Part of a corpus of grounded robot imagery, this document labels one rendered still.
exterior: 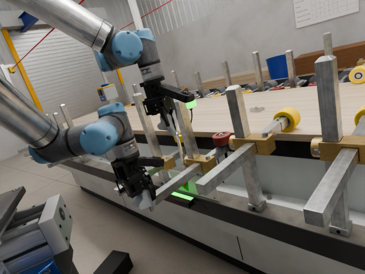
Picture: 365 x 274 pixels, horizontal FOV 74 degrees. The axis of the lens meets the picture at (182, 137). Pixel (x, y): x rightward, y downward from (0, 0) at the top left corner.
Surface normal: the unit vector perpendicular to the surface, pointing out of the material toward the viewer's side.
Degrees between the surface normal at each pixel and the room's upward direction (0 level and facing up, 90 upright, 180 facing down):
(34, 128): 115
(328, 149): 90
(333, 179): 0
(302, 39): 90
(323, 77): 90
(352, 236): 0
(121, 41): 90
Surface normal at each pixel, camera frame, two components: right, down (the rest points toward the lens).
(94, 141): -0.05, 0.31
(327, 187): -0.26, -0.92
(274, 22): -0.61, 0.40
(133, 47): 0.43, 0.16
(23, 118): 0.77, 0.40
